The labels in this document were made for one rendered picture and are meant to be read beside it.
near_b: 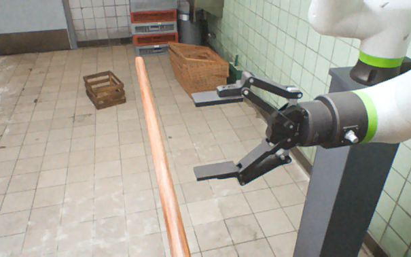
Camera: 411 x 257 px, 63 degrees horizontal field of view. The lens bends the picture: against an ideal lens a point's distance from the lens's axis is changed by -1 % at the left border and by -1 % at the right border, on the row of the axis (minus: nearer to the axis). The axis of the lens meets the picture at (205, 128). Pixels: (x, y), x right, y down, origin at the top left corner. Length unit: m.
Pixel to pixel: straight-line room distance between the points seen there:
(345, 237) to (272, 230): 0.78
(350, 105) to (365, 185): 0.76
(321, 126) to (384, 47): 0.57
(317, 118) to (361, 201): 0.85
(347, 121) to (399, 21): 0.55
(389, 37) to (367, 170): 0.45
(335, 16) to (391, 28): 0.15
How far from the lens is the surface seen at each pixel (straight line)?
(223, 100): 0.48
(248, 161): 0.57
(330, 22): 1.05
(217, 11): 4.21
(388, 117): 0.61
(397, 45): 1.10
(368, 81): 1.12
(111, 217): 2.31
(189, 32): 4.81
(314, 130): 0.55
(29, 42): 5.39
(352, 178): 1.26
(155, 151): 0.73
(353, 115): 0.58
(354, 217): 1.42
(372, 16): 1.06
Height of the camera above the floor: 1.63
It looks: 32 degrees down
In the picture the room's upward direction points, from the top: straight up
